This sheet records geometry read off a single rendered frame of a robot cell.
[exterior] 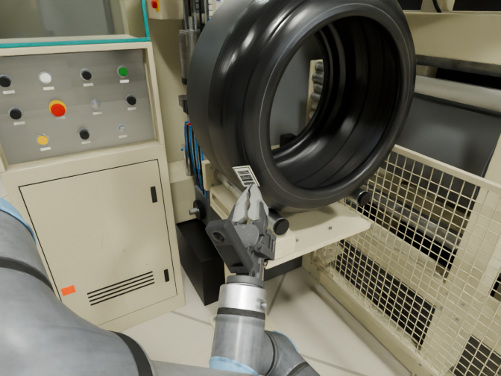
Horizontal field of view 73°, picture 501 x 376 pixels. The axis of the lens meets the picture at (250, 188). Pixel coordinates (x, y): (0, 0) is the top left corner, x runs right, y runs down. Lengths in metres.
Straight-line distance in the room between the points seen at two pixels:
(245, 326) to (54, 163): 0.95
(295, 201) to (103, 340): 0.62
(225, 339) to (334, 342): 1.18
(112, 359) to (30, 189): 1.17
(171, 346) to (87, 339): 1.51
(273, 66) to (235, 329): 0.47
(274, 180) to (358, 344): 1.19
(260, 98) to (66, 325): 0.51
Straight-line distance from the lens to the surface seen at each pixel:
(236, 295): 0.62
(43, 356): 0.23
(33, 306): 0.24
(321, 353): 1.72
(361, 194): 0.98
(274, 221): 0.82
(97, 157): 1.35
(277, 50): 0.66
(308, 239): 0.96
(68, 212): 1.42
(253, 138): 0.67
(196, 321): 1.82
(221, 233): 0.59
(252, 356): 0.63
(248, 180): 0.72
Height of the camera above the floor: 1.38
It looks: 28 degrees down
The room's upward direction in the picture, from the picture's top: straight up
